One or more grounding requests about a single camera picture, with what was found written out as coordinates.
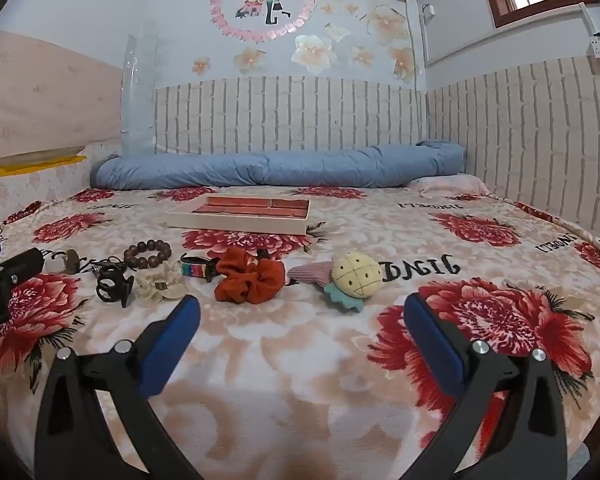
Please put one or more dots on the orange scrunchie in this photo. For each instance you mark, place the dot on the orange scrunchie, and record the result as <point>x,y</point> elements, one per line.
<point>250,280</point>

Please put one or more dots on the yellow cloth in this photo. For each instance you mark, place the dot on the yellow cloth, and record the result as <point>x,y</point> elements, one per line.
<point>35,169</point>

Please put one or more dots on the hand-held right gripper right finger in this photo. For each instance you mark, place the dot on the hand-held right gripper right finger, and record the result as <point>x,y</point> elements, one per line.
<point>430,332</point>

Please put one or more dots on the white tray with brick print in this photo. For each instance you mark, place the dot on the white tray with brick print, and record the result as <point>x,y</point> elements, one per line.
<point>240,212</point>

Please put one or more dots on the clear plastic sheet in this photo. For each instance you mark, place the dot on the clear plastic sheet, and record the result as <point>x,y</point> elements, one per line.
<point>139,95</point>

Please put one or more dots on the blue rolled duvet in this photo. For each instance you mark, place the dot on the blue rolled duvet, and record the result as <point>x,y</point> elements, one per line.
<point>280,167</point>

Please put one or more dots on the pink pillow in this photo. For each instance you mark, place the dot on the pink pillow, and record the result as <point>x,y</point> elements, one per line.
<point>450,186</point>

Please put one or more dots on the yellow plush hair clip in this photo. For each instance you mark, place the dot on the yellow plush hair clip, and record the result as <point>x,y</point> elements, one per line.
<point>355,277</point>

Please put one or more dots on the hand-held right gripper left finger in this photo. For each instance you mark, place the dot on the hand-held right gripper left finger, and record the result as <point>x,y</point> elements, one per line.
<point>177,330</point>

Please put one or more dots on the white wall socket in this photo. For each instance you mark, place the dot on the white wall socket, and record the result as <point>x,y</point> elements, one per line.
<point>428,13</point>

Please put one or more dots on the pink upright mattress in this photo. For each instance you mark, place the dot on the pink upright mattress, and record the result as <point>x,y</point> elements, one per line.
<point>45,95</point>

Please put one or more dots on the heart wall sticker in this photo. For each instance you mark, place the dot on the heart wall sticker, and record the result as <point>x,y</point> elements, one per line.
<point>262,5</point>

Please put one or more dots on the group of flower wall stickers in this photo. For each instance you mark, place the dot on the group of flower wall stickers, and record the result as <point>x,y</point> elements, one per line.
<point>312,52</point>

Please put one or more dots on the cream scrunchie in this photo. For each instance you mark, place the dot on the cream scrunchie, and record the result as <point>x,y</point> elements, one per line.
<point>155,282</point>

